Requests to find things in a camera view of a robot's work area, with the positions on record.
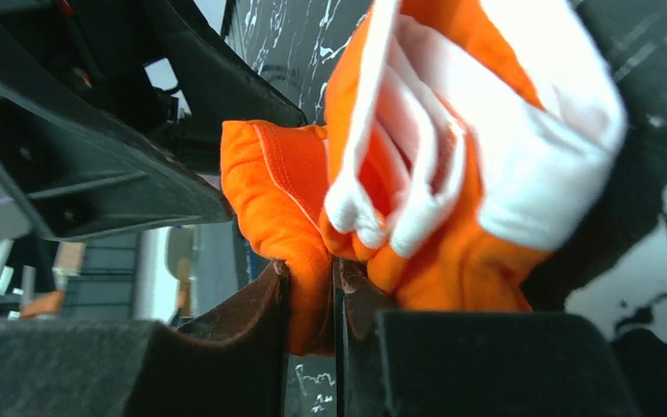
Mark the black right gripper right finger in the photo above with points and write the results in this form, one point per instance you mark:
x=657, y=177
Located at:
x=392, y=362

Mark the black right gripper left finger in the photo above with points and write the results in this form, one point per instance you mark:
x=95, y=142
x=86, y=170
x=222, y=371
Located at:
x=230, y=361

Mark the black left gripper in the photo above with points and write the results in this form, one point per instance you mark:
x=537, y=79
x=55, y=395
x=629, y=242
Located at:
x=87, y=144

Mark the orange boxer underwear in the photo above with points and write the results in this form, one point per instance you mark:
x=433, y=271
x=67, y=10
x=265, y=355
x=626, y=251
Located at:
x=463, y=143

